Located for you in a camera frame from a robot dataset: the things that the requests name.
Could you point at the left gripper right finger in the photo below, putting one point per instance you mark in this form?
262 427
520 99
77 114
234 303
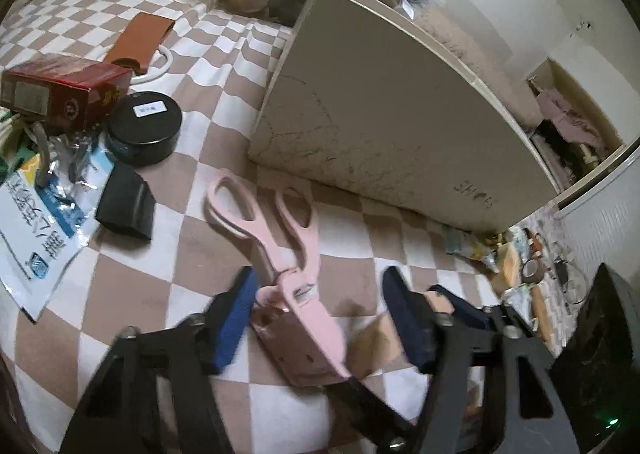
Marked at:
521 411

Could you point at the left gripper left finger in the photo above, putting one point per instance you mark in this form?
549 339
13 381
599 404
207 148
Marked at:
119 410

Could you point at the pink folding scissors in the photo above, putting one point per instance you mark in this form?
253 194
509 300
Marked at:
288 317

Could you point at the brown tape roll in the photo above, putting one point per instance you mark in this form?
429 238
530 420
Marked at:
533 271

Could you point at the wooden block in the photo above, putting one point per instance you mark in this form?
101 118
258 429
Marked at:
510 264

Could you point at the blue white paper leaflet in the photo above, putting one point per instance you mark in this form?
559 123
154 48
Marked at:
42 230

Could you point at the black round tin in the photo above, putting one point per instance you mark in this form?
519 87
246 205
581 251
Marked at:
143 128

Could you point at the red cardboard box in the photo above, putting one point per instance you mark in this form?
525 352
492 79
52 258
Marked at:
64 91

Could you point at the brown quilted blanket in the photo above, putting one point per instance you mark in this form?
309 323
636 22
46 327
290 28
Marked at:
450 34

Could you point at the white shoes cardboard box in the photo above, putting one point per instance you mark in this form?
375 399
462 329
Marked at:
365 100

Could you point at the wall closet with clothes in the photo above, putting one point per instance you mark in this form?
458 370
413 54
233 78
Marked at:
575 139

